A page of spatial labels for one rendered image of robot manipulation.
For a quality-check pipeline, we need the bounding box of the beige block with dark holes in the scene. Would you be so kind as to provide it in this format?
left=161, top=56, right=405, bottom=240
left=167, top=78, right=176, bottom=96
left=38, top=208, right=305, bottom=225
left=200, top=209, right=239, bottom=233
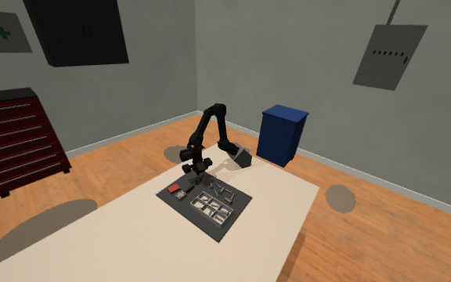
left=175, top=191, right=186, bottom=201

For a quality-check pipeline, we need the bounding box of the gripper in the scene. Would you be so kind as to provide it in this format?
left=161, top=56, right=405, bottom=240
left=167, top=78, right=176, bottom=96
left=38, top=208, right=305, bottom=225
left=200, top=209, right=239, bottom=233
left=182, top=157, right=212, bottom=175

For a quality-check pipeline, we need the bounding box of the red rectangular block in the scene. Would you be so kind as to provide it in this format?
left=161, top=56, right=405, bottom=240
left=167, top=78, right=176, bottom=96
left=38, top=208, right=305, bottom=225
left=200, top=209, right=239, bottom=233
left=168, top=184, right=180, bottom=194

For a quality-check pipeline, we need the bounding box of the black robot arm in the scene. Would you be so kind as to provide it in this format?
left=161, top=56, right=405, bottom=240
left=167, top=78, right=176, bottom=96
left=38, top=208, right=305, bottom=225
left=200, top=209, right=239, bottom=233
left=179, top=103, right=240, bottom=173

